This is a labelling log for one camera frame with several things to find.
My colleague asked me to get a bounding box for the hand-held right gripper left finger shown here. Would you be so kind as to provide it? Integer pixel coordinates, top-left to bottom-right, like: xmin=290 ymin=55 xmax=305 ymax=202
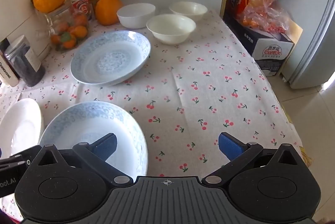
xmin=37 ymin=133 xmax=134 ymax=185

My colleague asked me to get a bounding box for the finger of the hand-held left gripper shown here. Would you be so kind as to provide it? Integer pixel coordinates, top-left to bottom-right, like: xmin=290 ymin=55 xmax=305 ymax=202
xmin=9 ymin=145 xmax=42 ymax=160

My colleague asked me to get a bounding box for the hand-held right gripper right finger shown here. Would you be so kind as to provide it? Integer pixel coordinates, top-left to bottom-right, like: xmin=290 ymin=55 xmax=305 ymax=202
xmin=201 ymin=132 xmax=300 ymax=185

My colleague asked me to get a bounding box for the white embossed plate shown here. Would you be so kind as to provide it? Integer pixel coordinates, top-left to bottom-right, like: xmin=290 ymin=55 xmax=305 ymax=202
xmin=0 ymin=98 xmax=44 ymax=159

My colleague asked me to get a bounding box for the blue patterned plate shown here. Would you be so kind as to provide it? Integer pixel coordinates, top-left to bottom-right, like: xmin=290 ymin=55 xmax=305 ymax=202
xmin=70 ymin=30 xmax=152 ymax=86
xmin=39 ymin=101 xmax=149 ymax=183

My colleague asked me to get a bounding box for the cream white bowl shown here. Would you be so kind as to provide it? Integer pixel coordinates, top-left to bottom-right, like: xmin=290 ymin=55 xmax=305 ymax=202
xmin=147 ymin=14 xmax=196 ymax=45
xmin=169 ymin=2 xmax=208 ymax=22

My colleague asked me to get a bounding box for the white straight-sided bowl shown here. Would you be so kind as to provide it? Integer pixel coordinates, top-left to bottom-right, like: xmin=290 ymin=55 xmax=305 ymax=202
xmin=117 ymin=3 xmax=156 ymax=29

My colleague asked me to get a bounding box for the cherry print tablecloth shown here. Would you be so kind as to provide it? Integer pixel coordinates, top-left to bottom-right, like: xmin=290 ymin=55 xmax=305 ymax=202
xmin=0 ymin=0 xmax=306 ymax=222

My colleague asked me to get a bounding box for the plastic jar with dark contents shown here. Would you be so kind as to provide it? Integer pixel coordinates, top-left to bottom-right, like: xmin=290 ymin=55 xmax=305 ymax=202
xmin=4 ymin=35 xmax=46 ymax=87

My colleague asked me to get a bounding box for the dark and white cardboard box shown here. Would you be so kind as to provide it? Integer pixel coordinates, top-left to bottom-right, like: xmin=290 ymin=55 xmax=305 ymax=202
xmin=224 ymin=11 xmax=304 ymax=77

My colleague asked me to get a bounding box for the glass jar of small oranges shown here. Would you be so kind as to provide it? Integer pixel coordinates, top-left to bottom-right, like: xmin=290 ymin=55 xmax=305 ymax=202
xmin=35 ymin=0 xmax=90 ymax=53

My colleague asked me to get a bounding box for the plastic bag of snacks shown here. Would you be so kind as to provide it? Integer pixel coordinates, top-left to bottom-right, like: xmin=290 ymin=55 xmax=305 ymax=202
xmin=239 ymin=0 xmax=291 ymax=37

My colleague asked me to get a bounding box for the red label cup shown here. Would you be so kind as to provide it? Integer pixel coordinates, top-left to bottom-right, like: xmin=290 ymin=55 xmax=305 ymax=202
xmin=73 ymin=0 xmax=95 ymax=21

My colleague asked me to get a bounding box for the grey refrigerator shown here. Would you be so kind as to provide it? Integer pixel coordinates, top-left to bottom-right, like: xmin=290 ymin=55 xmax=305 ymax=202
xmin=275 ymin=0 xmax=335 ymax=90

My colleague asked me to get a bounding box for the white air fryer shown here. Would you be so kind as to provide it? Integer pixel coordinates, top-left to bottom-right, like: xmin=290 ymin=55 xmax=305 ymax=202
xmin=0 ymin=0 xmax=52 ymax=86

